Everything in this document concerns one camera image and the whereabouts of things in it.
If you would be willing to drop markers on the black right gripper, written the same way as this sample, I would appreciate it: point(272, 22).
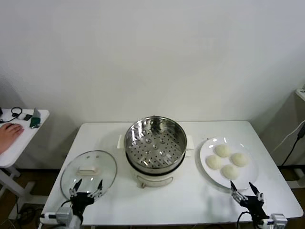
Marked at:
point(252, 206)

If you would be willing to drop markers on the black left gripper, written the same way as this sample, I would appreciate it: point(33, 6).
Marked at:
point(82, 200)

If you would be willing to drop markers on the glass pot lid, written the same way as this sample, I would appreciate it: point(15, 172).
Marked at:
point(88, 170)

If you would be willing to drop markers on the white steamed baozi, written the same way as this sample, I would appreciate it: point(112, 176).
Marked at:
point(223, 150)
point(239, 159)
point(230, 171)
point(214, 162)

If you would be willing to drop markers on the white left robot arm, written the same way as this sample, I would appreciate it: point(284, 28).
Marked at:
point(75, 223)

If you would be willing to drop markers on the stainless steel steamer basket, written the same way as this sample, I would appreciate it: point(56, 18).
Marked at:
point(177, 136)

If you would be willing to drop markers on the person's bare hand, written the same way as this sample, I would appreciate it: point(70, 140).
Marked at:
point(9, 136)

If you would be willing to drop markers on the white round plate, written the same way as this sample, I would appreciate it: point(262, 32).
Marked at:
point(247, 174)

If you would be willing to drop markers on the white stand base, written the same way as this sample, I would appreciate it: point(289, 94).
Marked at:
point(297, 177)

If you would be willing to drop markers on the white electric cooking pot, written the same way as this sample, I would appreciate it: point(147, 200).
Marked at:
point(155, 180)

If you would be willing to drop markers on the white side table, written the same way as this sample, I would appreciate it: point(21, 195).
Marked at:
point(31, 138)

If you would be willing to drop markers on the green and grey object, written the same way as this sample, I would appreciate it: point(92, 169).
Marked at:
point(35, 120)

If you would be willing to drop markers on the small black device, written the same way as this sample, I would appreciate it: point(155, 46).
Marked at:
point(28, 117)

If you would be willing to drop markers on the small white device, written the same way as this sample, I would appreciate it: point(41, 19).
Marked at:
point(21, 116)

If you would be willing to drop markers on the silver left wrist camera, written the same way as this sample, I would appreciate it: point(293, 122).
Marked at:
point(63, 213)

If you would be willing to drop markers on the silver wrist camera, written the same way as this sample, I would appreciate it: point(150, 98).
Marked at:
point(63, 213)
point(278, 220)

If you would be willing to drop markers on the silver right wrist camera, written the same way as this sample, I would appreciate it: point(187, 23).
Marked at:
point(278, 220)

